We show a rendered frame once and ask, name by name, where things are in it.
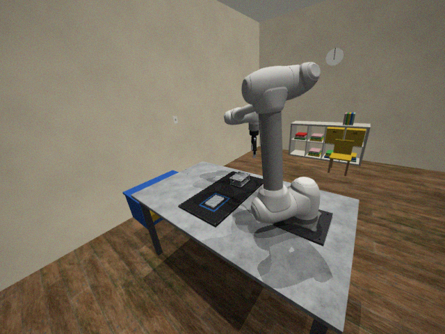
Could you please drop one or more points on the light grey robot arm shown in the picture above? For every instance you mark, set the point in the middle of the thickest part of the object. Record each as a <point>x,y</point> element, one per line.
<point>268,89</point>

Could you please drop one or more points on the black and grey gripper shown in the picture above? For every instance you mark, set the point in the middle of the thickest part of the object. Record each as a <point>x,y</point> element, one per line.
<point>254,142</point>

